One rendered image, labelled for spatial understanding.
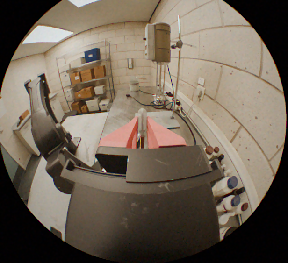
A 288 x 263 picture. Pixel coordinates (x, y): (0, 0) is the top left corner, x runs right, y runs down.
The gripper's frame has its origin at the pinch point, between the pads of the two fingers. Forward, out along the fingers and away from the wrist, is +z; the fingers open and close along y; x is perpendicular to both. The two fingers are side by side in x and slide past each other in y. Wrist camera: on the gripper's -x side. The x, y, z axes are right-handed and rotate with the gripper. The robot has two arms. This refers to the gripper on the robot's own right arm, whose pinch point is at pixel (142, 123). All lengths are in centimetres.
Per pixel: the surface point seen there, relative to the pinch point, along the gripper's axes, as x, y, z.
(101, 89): 53, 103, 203
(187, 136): 30.9, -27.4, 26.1
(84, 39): -96, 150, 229
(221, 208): 26.0, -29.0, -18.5
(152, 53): -11.9, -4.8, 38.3
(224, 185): 21.2, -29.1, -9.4
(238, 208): 23.9, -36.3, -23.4
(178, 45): -19, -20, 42
